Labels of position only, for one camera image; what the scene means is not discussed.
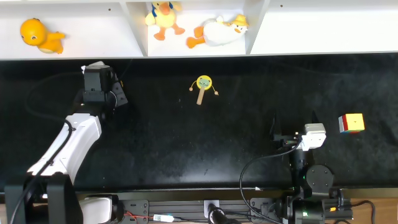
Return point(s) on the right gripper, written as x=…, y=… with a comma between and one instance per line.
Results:
x=287, y=140

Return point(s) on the yellow rubber duck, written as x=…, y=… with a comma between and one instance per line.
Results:
x=34, y=32

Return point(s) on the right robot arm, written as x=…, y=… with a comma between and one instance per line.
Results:
x=318, y=179

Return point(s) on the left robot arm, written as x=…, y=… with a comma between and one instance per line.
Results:
x=82, y=133

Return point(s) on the many-coloured puzzle cube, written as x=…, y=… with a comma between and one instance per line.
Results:
x=354, y=123

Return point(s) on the white shelf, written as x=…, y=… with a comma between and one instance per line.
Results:
x=280, y=34

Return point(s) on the yellow rattle drum toy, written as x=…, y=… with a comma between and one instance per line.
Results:
x=204, y=82

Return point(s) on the white plush duck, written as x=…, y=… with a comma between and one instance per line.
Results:
x=220, y=32

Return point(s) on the yellow plush duck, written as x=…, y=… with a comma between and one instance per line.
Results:
x=164, y=20

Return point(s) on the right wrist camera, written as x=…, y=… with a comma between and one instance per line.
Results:
x=314, y=137

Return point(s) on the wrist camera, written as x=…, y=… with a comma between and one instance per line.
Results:
x=94, y=64
x=314, y=137

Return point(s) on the mounting rail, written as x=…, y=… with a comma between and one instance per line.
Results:
x=186, y=207

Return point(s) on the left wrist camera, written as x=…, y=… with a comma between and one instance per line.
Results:
x=94, y=64

